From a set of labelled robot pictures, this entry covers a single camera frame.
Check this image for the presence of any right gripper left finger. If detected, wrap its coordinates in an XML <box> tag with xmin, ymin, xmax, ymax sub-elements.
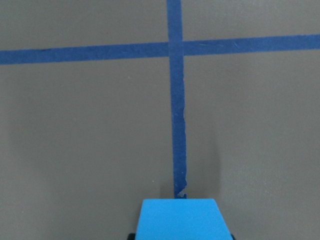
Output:
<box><xmin>127</xmin><ymin>233</ymin><xmax>136</xmax><ymax>240</ymax></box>

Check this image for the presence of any blue cube block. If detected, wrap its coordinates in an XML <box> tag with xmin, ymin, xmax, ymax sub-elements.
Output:
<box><xmin>135</xmin><ymin>198</ymin><xmax>233</xmax><ymax>240</ymax></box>

